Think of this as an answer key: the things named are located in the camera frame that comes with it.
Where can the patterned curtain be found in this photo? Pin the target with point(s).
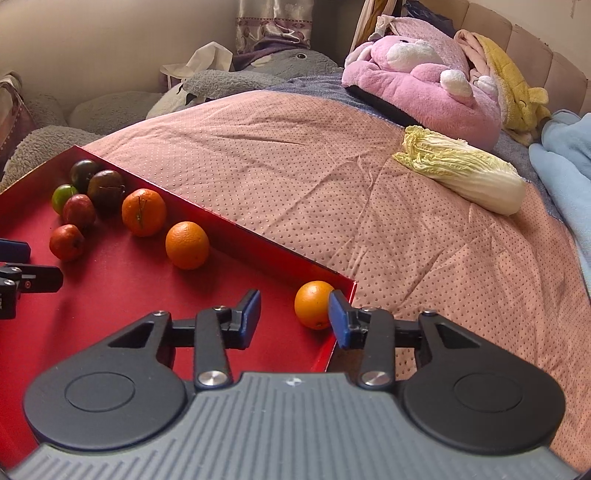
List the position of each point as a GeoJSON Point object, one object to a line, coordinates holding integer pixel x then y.
{"type": "Point", "coordinates": [272, 23]}

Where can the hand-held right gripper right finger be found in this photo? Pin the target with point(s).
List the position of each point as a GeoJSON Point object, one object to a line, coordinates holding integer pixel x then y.
{"type": "Point", "coordinates": [337, 323]}

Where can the yellow plush toy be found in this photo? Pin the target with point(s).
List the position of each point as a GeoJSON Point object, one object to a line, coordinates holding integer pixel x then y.
{"type": "Point", "coordinates": [512, 92]}

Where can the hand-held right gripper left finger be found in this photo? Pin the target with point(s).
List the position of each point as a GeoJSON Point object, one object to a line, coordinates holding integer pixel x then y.
{"type": "Point", "coordinates": [251, 318]}

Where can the light blue blanket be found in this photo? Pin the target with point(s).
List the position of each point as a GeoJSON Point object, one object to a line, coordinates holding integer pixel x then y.
{"type": "Point", "coordinates": [565, 152]}

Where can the brown dark tomato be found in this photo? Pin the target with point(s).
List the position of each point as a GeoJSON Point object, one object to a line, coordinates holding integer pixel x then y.
{"type": "Point", "coordinates": [107, 190]}

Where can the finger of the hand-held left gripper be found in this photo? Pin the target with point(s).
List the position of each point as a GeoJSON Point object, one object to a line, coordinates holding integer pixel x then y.
{"type": "Point", "coordinates": [37, 279]}
{"type": "Point", "coordinates": [14, 250]}

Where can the grey plush toy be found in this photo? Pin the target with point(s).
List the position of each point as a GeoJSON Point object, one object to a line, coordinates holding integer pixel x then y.
{"type": "Point", "coordinates": [286, 62]}

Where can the pink plush rabbit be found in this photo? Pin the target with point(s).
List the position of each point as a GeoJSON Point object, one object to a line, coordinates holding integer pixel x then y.
{"type": "Point", "coordinates": [415, 78]}

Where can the dark green-brown tomato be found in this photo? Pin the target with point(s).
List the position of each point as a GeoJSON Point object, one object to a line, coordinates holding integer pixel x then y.
{"type": "Point", "coordinates": [83, 173]}

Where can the orange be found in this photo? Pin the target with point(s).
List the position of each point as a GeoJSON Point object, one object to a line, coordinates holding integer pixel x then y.
{"type": "Point", "coordinates": [187, 244]}
{"type": "Point", "coordinates": [144, 212]}
{"type": "Point", "coordinates": [314, 305]}

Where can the small red apple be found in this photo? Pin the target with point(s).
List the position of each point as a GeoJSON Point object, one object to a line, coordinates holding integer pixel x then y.
{"type": "Point", "coordinates": [79, 211]}
{"type": "Point", "coordinates": [67, 242]}

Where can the pink dotted bedspread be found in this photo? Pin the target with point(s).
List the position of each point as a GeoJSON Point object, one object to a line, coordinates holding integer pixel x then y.
{"type": "Point", "coordinates": [323, 184]}

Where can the beige padded headboard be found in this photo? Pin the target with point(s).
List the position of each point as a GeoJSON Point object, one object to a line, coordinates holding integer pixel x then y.
{"type": "Point", "coordinates": [531, 41]}

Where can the dark cloth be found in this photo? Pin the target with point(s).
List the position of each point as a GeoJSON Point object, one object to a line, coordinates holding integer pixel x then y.
{"type": "Point", "coordinates": [425, 11]}

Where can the green tomato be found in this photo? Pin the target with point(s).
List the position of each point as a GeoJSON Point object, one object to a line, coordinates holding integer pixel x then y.
{"type": "Point", "coordinates": [61, 198]}

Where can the red cardboard tray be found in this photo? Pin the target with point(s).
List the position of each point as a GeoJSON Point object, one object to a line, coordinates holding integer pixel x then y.
{"type": "Point", "coordinates": [115, 277]}

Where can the brown patterned bag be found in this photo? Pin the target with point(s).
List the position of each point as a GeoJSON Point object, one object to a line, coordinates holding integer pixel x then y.
{"type": "Point", "coordinates": [11, 110]}

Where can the napa cabbage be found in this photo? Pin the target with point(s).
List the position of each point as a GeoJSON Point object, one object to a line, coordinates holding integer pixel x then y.
{"type": "Point", "coordinates": [461, 170]}

